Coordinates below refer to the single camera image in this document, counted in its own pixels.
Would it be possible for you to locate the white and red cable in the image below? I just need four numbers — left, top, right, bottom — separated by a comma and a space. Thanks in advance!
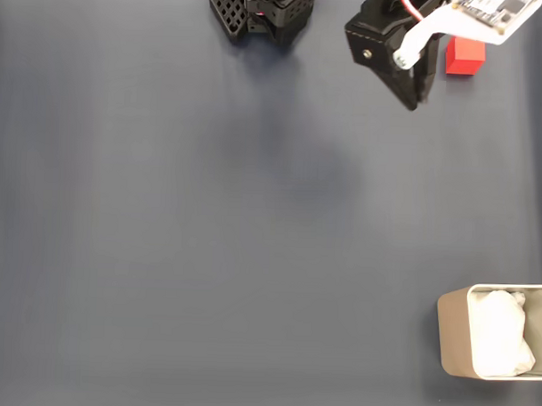
395, 0, 429, 23

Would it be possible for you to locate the white camera board mount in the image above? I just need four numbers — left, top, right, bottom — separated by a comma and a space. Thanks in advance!
392, 0, 542, 76

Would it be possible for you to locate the beige rounded box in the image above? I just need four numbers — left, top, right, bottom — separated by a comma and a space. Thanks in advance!
433, 280, 542, 384

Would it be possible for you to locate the red cube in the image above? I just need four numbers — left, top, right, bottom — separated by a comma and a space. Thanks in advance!
445, 36, 488, 78

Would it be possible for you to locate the dark grey mat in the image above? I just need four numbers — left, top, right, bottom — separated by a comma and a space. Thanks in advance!
0, 0, 542, 406

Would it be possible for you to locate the white crumpled cloth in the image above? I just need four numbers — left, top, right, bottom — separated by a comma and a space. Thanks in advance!
465, 288, 540, 381

